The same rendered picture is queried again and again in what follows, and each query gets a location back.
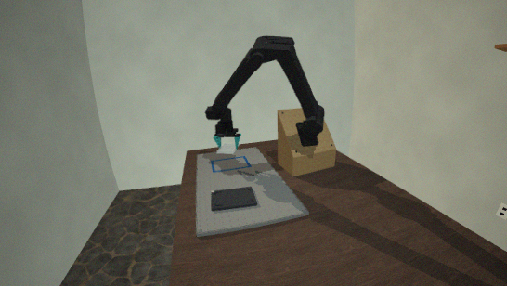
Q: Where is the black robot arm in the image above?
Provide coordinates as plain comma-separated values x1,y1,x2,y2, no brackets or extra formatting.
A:
205,36,325,147

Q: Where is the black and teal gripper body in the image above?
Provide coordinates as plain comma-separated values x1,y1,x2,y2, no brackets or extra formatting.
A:
225,128,241,137

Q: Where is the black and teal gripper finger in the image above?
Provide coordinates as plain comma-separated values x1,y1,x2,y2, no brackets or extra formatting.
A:
214,136,221,148
235,134,241,149

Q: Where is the white well plate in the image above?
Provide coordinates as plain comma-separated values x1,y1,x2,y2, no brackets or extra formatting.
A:
216,143,236,154

